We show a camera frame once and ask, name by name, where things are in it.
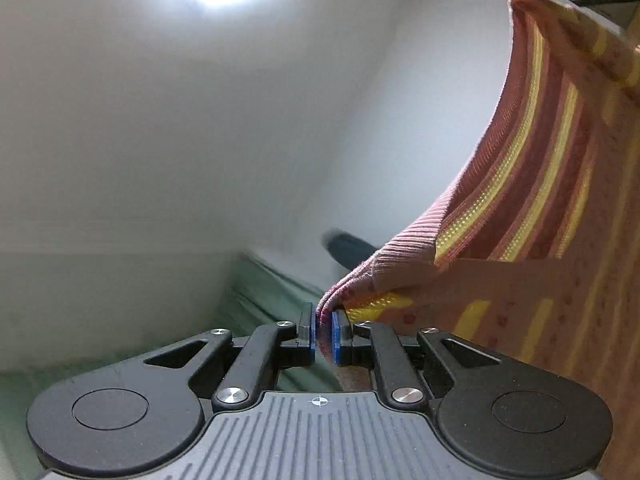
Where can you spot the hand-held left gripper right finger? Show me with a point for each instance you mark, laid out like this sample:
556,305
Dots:
339,340

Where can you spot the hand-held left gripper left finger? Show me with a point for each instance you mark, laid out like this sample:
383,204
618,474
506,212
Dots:
313,335

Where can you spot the pink knit sweater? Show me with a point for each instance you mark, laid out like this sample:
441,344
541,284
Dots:
550,185

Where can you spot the green curtain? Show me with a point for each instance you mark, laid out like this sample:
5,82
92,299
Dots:
260,300

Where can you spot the dark teal jacket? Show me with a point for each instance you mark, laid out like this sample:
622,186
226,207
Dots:
350,250

